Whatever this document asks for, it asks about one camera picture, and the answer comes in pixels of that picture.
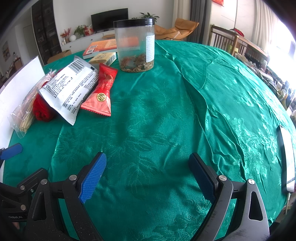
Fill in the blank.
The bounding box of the green satin tablecloth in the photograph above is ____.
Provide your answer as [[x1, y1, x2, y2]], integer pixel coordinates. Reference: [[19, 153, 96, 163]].
[[2, 39, 296, 241]]

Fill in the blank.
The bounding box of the vase with red flowers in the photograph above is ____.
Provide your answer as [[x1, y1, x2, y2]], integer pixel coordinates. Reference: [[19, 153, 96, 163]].
[[60, 28, 72, 44]]

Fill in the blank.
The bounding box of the black television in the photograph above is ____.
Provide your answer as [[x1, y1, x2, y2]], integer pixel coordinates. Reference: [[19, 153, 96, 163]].
[[91, 8, 129, 32]]

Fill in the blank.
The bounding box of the orange book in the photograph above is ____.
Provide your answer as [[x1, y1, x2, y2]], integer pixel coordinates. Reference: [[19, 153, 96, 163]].
[[83, 39, 118, 59]]

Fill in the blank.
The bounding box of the orange lounge chair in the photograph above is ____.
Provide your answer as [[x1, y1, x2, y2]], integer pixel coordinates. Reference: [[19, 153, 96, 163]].
[[154, 18, 199, 42]]

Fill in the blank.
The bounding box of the white curtain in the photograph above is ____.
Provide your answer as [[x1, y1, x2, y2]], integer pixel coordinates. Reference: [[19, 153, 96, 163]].
[[252, 0, 273, 50]]

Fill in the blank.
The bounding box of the grey curtain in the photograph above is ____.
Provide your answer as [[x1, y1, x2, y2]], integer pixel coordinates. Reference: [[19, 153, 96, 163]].
[[191, 0, 212, 44]]

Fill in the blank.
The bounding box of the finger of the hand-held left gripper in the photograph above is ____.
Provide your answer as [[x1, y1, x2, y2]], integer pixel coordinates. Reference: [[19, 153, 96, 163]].
[[0, 143, 23, 161], [17, 168, 49, 193]]

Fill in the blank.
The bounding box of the dark tall cabinet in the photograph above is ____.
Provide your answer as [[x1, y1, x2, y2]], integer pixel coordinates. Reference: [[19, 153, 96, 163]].
[[31, 0, 62, 66]]

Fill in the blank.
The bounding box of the cluster of bottles and jars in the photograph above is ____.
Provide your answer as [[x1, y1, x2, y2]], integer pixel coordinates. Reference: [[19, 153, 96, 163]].
[[266, 67, 296, 109]]

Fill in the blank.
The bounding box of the clear jar with black lid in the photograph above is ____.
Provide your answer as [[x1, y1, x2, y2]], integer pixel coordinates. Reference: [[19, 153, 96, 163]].
[[113, 18, 156, 73]]

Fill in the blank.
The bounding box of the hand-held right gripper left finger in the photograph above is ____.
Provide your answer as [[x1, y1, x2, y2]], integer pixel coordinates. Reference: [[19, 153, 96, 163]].
[[24, 152, 107, 241]]

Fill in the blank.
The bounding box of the white cardboard box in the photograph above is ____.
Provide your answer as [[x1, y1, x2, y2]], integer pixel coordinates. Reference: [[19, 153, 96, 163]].
[[0, 56, 45, 149]]

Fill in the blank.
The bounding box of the white television cabinet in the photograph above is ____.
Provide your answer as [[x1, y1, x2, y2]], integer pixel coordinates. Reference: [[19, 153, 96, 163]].
[[60, 29, 116, 54]]

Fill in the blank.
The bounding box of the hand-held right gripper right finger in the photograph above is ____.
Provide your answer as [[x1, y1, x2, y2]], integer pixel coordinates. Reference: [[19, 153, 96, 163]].
[[188, 152, 270, 241]]

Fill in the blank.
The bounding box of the red knit cloth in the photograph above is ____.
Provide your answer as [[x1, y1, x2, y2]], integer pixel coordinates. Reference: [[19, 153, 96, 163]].
[[32, 70, 64, 122]]

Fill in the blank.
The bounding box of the small yellow box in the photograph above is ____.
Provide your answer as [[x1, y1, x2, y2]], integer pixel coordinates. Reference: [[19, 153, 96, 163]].
[[88, 52, 117, 65]]

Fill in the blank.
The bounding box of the white packet with barcode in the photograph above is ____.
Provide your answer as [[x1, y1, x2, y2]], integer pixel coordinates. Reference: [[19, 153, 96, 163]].
[[37, 56, 99, 126]]

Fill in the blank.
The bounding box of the wall picture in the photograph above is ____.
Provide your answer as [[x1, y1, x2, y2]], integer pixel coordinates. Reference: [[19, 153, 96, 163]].
[[2, 40, 10, 62]]

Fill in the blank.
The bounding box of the red foil packet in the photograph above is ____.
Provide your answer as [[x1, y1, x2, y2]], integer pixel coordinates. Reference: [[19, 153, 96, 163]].
[[80, 63, 118, 117]]

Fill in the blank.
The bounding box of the clear bag of wooden sticks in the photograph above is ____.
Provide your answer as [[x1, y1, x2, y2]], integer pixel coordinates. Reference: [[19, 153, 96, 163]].
[[7, 70, 56, 139]]

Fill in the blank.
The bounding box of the brown cardboard box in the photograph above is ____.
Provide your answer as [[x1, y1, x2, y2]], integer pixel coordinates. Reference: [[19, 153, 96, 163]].
[[47, 49, 72, 64]]

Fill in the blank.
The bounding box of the plant with red flowers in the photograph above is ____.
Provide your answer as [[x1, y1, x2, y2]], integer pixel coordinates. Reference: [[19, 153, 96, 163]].
[[73, 24, 93, 37]]

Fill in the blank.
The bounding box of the green potted plant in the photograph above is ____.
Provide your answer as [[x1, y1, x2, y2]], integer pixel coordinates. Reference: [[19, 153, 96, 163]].
[[132, 12, 160, 24]]

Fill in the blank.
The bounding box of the black smartphone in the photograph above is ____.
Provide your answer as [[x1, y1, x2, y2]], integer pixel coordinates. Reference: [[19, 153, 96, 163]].
[[276, 125, 296, 193]]

